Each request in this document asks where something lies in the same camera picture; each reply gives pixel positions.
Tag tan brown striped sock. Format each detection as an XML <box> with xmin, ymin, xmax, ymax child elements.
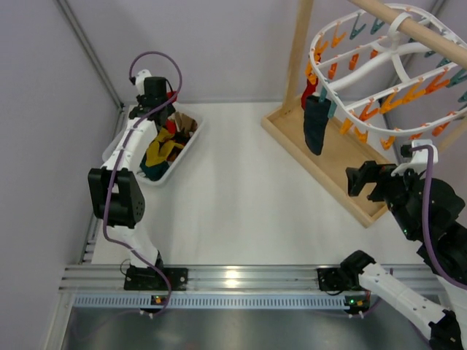
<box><xmin>174</xmin><ymin>112</ymin><xmax>198</xmax><ymax>137</ymax></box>

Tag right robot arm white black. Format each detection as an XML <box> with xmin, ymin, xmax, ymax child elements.
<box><xmin>338</xmin><ymin>161</ymin><xmax>466</xmax><ymax>349</ymax></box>

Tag dark green sock in basket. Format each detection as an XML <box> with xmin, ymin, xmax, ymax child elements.
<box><xmin>141</xmin><ymin>161</ymin><xmax>169</xmax><ymax>182</ymax></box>

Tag mustard yellow sock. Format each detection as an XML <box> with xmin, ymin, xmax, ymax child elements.
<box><xmin>155</xmin><ymin>128</ymin><xmax>175</xmax><ymax>143</ymax></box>
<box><xmin>144</xmin><ymin>140</ymin><xmax>174</xmax><ymax>166</ymax></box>

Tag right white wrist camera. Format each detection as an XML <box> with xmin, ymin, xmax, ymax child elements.
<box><xmin>391</xmin><ymin>139</ymin><xmax>439</xmax><ymax>176</ymax></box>

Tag argyle brown orange sock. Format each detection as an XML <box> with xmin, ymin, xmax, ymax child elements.
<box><xmin>172</xmin><ymin>132</ymin><xmax>191</xmax><ymax>153</ymax></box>

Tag wooden rack frame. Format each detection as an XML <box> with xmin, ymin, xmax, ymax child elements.
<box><xmin>261</xmin><ymin>1</ymin><xmax>466</xmax><ymax>227</ymax></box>

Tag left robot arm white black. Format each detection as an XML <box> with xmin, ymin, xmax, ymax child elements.
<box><xmin>88</xmin><ymin>69</ymin><xmax>171</xmax><ymax>284</ymax></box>

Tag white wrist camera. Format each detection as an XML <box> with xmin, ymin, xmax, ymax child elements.
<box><xmin>391</xmin><ymin>139</ymin><xmax>439</xmax><ymax>176</ymax></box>
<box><xmin>130</xmin><ymin>69</ymin><xmax>152</xmax><ymax>95</ymax></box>

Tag white plastic basket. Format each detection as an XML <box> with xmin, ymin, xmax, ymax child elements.
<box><xmin>102</xmin><ymin>102</ymin><xmax>204</xmax><ymax>186</ymax></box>

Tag red thin sock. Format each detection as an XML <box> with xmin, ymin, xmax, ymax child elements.
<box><xmin>301</xmin><ymin>77</ymin><xmax>319</xmax><ymax>109</ymax></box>

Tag dark navy sock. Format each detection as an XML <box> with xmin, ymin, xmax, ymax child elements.
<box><xmin>304</xmin><ymin>95</ymin><xmax>331</xmax><ymax>156</ymax></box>

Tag aluminium rail base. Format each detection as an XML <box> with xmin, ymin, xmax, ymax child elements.
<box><xmin>59</xmin><ymin>265</ymin><xmax>365</xmax><ymax>311</ymax></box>

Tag white round clip hanger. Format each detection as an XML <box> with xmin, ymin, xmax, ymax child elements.
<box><xmin>307</xmin><ymin>1</ymin><xmax>466</xmax><ymax>149</ymax></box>

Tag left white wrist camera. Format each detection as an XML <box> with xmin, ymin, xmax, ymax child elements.
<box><xmin>130</xmin><ymin>69</ymin><xmax>152</xmax><ymax>95</ymax></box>

